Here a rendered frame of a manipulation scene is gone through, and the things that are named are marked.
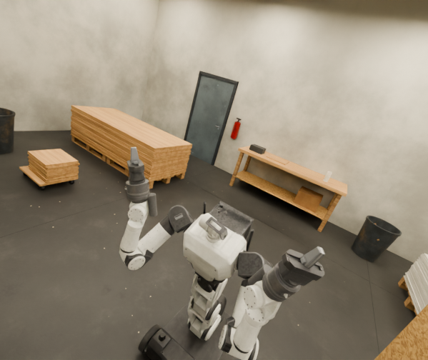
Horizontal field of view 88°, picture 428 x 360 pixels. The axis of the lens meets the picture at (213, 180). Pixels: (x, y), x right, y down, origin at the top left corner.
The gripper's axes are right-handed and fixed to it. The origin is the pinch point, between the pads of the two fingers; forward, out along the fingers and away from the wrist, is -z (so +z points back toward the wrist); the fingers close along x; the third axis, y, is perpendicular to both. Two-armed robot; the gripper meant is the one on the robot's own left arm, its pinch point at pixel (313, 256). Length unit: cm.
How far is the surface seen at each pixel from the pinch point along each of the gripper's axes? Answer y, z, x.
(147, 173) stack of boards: 272, 212, 73
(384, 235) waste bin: 216, 101, -308
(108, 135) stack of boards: 334, 214, 168
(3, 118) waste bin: 273, 222, 301
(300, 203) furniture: 307, 162, -222
